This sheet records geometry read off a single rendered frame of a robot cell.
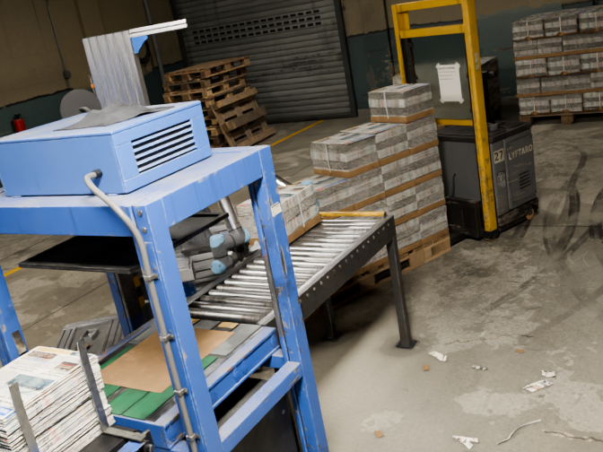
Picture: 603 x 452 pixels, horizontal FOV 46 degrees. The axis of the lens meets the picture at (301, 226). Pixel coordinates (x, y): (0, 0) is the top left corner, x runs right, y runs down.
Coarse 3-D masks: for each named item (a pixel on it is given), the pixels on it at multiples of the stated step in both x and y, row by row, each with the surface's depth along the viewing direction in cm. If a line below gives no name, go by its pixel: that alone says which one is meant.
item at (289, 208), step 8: (248, 200) 395; (280, 200) 380; (288, 200) 379; (240, 208) 385; (248, 208) 383; (288, 208) 379; (296, 208) 386; (240, 216) 388; (248, 216) 386; (288, 216) 380; (296, 216) 387; (240, 224) 390; (248, 224) 387; (288, 224) 380; (296, 224) 386; (256, 232) 387; (288, 232) 379
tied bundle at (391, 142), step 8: (392, 128) 497; (400, 128) 499; (376, 136) 487; (384, 136) 491; (392, 136) 496; (400, 136) 501; (376, 144) 490; (384, 144) 493; (392, 144) 498; (400, 144) 502; (384, 152) 494; (392, 152) 498
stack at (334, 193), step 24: (384, 168) 496; (408, 168) 511; (336, 192) 474; (360, 192) 486; (408, 192) 514; (360, 216) 488; (408, 240) 520; (384, 264) 510; (360, 288) 498; (312, 312) 475
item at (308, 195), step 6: (282, 186) 411; (288, 186) 407; (294, 186) 404; (300, 186) 402; (306, 186) 399; (312, 186) 401; (288, 192) 394; (300, 192) 390; (306, 192) 395; (312, 192) 401; (306, 198) 395; (312, 198) 400; (306, 204) 395; (312, 204) 400; (306, 210) 395; (312, 210) 401; (318, 210) 406; (306, 216) 395; (312, 216) 400
